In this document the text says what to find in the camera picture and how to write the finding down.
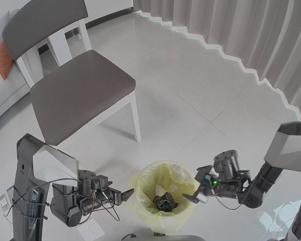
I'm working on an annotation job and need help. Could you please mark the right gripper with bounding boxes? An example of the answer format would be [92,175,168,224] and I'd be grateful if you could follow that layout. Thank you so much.
[183,182,217,205]

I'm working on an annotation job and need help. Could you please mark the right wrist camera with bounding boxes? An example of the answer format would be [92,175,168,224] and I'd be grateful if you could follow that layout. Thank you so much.
[195,165,214,186]

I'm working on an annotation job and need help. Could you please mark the beige pleated curtain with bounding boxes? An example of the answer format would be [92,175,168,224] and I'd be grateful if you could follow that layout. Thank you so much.
[132,0,301,121]

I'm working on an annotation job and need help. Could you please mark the black cable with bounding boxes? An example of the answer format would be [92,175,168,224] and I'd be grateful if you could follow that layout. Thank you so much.
[4,178,83,216]

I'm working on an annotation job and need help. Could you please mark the white trash bin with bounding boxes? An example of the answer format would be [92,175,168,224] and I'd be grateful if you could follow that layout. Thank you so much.
[137,162,191,215]

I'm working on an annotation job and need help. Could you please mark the black plastic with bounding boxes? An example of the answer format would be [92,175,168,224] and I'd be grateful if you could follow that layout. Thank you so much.
[153,192,178,212]

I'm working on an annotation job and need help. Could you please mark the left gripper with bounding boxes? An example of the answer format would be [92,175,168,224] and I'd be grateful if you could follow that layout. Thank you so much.
[82,188,135,212]

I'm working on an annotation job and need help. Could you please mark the white chair grey seat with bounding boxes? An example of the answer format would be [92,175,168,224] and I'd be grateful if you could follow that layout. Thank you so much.
[3,0,141,146]

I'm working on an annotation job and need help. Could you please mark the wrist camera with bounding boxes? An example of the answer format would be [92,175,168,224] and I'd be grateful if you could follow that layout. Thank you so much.
[91,175,113,193]
[195,165,214,186]

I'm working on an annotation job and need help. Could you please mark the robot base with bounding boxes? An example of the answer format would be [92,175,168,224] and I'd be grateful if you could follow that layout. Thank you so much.
[120,232,198,241]

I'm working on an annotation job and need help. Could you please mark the orange cushion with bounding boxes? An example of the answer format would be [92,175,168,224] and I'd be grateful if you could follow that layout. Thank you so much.
[0,40,13,81]

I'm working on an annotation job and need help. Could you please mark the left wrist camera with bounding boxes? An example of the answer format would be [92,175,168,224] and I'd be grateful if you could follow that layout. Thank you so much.
[91,175,113,193]

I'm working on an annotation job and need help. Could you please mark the pale grey sofa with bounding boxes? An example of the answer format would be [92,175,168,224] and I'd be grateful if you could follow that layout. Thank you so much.
[0,9,44,127]

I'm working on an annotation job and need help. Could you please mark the yellow plastic bag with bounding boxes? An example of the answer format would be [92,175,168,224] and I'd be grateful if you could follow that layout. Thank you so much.
[129,160,200,234]

